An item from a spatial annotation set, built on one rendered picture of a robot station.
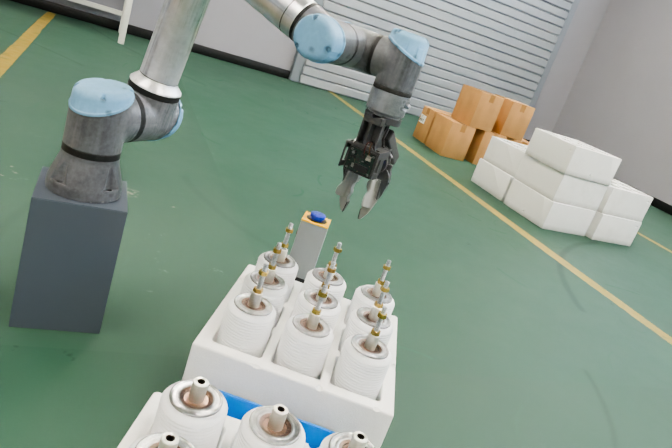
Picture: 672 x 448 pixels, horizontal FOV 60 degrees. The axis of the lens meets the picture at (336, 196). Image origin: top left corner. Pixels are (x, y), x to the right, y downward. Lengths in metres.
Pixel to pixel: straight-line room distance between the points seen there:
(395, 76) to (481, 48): 6.15
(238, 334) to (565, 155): 2.92
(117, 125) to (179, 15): 0.26
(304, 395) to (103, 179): 0.59
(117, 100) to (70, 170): 0.17
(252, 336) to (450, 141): 3.97
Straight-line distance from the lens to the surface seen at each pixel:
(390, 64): 1.06
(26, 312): 1.39
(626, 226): 4.27
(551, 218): 3.81
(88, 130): 1.25
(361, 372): 1.11
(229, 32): 6.23
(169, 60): 1.31
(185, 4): 1.29
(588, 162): 3.82
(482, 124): 5.05
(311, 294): 1.24
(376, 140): 1.07
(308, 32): 0.96
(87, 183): 1.27
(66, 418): 1.21
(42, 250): 1.32
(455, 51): 7.03
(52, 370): 1.31
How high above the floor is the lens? 0.81
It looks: 17 degrees down
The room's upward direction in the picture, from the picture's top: 19 degrees clockwise
